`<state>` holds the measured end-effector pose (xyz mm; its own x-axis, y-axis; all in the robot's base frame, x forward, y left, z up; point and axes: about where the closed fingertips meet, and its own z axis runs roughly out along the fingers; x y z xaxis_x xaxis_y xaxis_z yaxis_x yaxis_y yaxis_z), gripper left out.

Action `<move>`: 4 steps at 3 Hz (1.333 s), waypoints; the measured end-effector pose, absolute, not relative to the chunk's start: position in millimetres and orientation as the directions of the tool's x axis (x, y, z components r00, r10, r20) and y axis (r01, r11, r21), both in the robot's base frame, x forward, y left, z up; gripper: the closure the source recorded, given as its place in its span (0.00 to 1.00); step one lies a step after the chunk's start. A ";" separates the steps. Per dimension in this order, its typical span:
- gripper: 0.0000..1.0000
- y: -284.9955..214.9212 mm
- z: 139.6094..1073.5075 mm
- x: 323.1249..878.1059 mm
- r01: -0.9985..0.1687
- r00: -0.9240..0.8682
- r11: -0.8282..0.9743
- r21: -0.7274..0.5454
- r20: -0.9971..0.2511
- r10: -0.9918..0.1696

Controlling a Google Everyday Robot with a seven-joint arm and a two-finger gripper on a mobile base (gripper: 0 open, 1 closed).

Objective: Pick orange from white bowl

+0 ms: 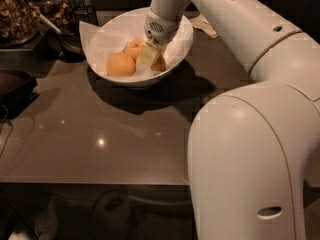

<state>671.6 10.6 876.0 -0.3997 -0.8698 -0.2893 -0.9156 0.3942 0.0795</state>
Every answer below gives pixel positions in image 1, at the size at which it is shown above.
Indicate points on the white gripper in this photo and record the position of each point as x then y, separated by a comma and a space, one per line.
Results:
160, 30

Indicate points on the orange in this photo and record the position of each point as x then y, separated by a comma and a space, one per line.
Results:
133, 48
158, 66
120, 64

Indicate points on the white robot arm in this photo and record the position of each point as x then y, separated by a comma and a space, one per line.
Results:
248, 148

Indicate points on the white oval bowl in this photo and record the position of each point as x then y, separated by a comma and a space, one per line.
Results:
100, 50

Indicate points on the white paper liner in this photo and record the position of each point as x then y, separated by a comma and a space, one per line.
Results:
110, 34

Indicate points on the folded beige napkin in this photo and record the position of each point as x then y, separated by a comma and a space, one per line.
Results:
201, 23

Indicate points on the large glass snack jar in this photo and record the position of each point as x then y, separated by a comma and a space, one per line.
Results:
18, 24

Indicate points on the black device on left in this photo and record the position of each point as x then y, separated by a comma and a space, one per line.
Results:
16, 91

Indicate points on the black wire cup holder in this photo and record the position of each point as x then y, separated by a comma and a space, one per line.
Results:
86, 14

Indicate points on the white scoop handle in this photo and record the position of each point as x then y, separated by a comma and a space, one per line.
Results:
46, 21

